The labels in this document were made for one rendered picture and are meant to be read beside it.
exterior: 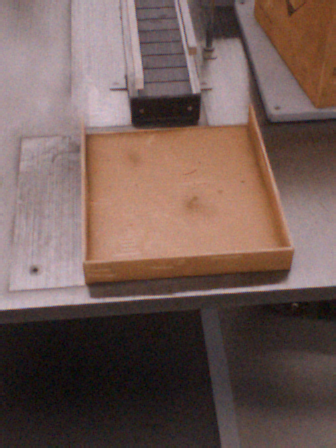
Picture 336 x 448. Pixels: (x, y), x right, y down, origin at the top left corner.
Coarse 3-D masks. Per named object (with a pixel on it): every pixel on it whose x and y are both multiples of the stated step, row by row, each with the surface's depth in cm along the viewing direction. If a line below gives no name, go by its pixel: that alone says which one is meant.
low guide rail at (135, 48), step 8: (128, 0) 121; (128, 8) 119; (128, 16) 117; (136, 24) 115; (136, 32) 113; (136, 40) 112; (136, 48) 110; (136, 56) 108; (136, 64) 107; (136, 72) 105; (136, 80) 105; (136, 88) 106
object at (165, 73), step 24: (144, 0) 128; (168, 0) 128; (144, 24) 122; (168, 24) 122; (144, 48) 117; (168, 48) 117; (144, 72) 112; (168, 72) 112; (144, 96) 107; (168, 96) 107
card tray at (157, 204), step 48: (96, 144) 106; (144, 144) 106; (192, 144) 106; (240, 144) 106; (96, 192) 99; (144, 192) 99; (192, 192) 99; (240, 192) 99; (96, 240) 92; (144, 240) 92; (192, 240) 92; (240, 240) 92; (288, 240) 88
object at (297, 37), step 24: (264, 0) 123; (288, 0) 113; (312, 0) 104; (264, 24) 125; (288, 24) 114; (312, 24) 105; (288, 48) 116; (312, 48) 107; (312, 72) 108; (312, 96) 110
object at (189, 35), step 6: (180, 0) 111; (180, 6) 110; (186, 6) 110; (180, 12) 110; (186, 12) 108; (186, 18) 107; (186, 24) 106; (186, 30) 105; (192, 30) 105; (186, 36) 104; (192, 36) 104; (186, 42) 104; (192, 42) 102; (192, 48) 102; (192, 54) 102
